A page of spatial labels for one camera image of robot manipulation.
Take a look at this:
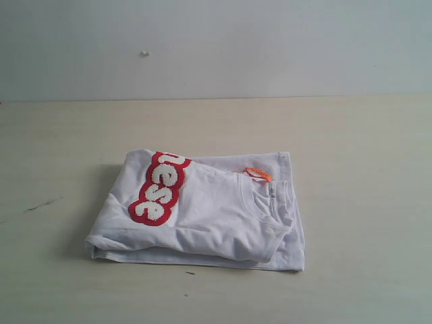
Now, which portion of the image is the orange size tag with string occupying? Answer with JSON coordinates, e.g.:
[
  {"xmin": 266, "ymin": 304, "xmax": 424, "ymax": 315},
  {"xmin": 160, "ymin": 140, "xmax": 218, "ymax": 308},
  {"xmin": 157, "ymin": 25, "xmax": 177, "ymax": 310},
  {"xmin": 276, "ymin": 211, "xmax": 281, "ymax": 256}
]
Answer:
[{"xmin": 244, "ymin": 167, "xmax": 273, "ymax": 182}]

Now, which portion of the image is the white t-shirt with red lettering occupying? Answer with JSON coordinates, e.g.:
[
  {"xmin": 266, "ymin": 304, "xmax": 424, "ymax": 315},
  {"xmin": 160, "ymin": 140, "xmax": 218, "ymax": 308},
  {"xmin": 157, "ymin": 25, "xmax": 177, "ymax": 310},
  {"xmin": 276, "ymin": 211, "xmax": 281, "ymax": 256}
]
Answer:
[{"xmin": 85, "ymin": 149, "xmax": 305, "ymax": 271}]

